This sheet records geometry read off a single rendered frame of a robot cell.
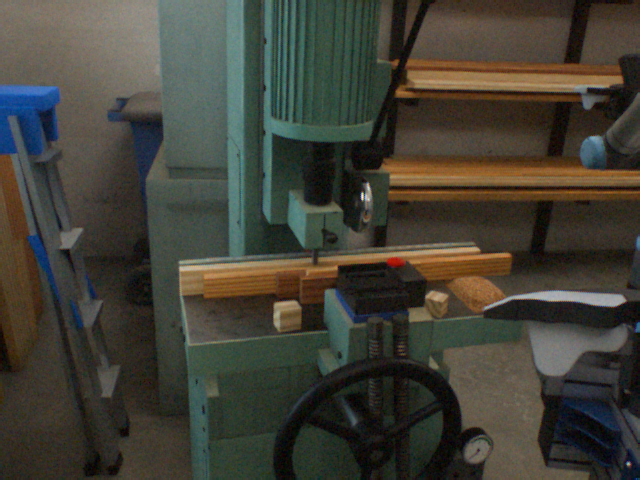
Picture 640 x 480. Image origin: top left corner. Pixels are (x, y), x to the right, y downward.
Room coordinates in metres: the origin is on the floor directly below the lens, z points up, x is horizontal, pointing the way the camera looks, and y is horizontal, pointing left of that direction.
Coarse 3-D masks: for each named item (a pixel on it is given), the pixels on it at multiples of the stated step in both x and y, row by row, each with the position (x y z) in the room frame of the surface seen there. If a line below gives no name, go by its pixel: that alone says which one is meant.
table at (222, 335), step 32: (448, 288) 1.08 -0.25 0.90; (192, 320) 0.91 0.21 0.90; (224, 320) 0.92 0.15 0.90; (256, 320) 0.92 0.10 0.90; (320, 320) 0.93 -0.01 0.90; (448, 320) 0.96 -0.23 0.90; (480, 320) 0.97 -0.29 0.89; (512, 320) 0.99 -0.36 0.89; (192, 352) 0.83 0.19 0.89; (224, 352) 0.85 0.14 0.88; (256, 352) 0.86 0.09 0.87; (288, 352) 0.88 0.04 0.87; (320, 352) 0.88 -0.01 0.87; (384, 384) 0.82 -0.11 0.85; (416, 384) 0.84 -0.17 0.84
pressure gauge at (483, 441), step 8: (464, 432) 0.93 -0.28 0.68; (472, 432) 0.92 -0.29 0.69; (480, 432) 0.92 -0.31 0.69; (464, 440) 0.91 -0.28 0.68; (472, 440) 0.91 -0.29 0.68; (480, 440) 0.91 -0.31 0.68; (488, 440) 0.92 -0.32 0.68; (464, 448) 0.90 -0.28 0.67; (472, 448) 0.91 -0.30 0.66; (480, 448) 0.91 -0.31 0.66; (488, 448) 0.92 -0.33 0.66; (464, 456) 0.90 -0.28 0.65; (480, 456) 0.92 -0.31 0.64; (488, 456) 0.92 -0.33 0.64
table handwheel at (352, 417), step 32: (320, 384) 0.70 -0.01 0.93; (352, 384) 0.71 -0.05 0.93; (448, 384) 0.76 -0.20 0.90; (288, 416) 0.69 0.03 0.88; (320, 416) 0.71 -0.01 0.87; (352, 416) 0.78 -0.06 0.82; (416, 416) 0.75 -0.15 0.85; (448, 416) 0.75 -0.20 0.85; (288, 448) 0.68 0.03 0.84; (352, 448) 0.72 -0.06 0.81; (384, 448) 0.71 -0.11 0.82; (448, 448) 0.75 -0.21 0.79
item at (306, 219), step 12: (300, 192) 1.12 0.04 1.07; (288, 204) 1.13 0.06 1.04; (300, 204) 1.05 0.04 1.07; (312, 204) 1.05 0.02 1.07; (324, 204) 1.05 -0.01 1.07; (336, 204) 1.05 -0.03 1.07; (288, 216) 1.12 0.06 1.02; (300, 216) 1.03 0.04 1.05; (312, 216) 1.00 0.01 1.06; (324, 216) 1.01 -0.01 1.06; (336, 216) 1.02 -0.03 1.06; (300, 228) 1.03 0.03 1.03; (312, 228) 1.00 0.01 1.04; (336, 228) 1.02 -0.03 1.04; (300, 240) 1.03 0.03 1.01; (312, 240) 1.00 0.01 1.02; (324, 240) 1.01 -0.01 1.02
